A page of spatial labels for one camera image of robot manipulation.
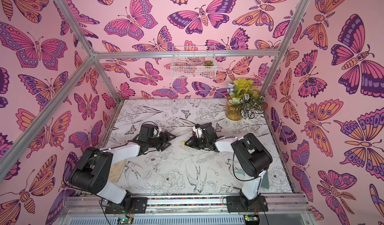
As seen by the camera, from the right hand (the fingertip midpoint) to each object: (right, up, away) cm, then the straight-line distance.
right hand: (187, 142), depth 91 cm
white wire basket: (+4, +51, +4) cm, 51 cm away
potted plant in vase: (+32, +24, -5) cm, 41 cm away
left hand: (-7, +3, -1) cm, 7 cm away
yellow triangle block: (-2, 0, -1) cm, 2 cm away
